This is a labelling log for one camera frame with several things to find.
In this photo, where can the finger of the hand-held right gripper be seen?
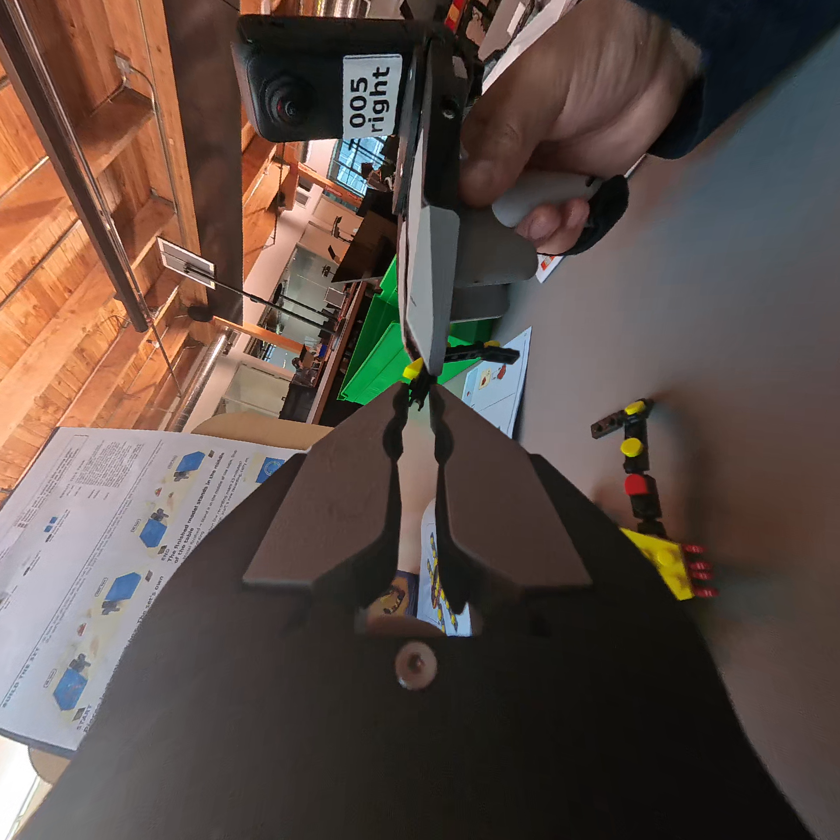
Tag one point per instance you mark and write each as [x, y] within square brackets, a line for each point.
[430, 275]

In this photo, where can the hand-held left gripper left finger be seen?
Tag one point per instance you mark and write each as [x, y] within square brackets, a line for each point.
[321, 485]

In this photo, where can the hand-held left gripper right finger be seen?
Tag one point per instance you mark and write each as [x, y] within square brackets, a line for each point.
[512, 518]

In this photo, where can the black lego leg yellow studs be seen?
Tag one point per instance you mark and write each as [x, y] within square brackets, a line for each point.
[479, 354]

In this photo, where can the yellow red black lego spider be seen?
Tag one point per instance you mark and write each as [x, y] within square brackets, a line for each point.
[656, 558]

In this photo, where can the person's right forearm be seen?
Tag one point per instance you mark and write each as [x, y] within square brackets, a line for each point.
[754, 59]

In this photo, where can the lego instruction booklet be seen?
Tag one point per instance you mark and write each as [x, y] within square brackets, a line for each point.
[430, 577]

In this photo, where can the small folded lego leaflet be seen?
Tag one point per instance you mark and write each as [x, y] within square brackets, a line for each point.
[499, 387]

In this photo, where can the lego set box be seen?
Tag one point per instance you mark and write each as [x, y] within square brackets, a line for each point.
[397, 597]

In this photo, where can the person's right hand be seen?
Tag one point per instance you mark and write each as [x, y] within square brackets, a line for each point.
[577, 92]

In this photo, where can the wooden board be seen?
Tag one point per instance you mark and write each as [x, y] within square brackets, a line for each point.
[262, 428]

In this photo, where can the green plastic bin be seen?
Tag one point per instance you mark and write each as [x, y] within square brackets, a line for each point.
[374, 341]

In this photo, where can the small white orange card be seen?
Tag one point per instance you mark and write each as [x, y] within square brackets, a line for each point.
[548, 266]

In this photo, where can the ceiling light panel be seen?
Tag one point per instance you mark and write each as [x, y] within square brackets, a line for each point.
[184, 262]

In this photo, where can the printed task sheet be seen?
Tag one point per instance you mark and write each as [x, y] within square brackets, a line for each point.
[98, 558]

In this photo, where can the silver ventilation duct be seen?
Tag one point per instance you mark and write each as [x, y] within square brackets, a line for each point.
[200, 374]

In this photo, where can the black ceiling rail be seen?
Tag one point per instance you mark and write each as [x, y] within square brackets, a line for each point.
[79, 177]

